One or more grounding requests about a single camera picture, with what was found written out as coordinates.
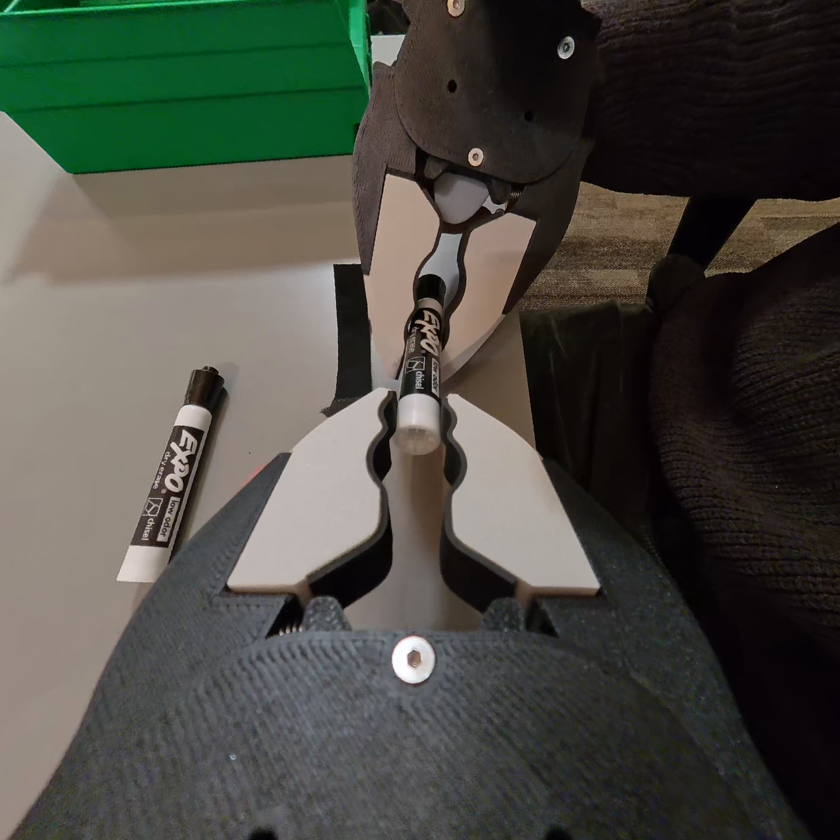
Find green plastic bin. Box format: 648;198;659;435
0;0;370;175

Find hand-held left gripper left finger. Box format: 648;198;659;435
226;388;395;605

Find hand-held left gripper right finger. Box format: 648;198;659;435
443;394;603;601

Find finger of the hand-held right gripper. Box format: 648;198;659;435
363;171;447;395
440;213;539;382

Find black velcro strap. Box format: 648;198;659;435
322;262;376;419

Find person's torso in black sweater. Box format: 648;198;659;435
518;226;840;840

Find black dry erase marker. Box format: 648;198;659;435
392;272;448;455
117;365;228;584

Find person's right forearm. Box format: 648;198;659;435
581;0;840;202

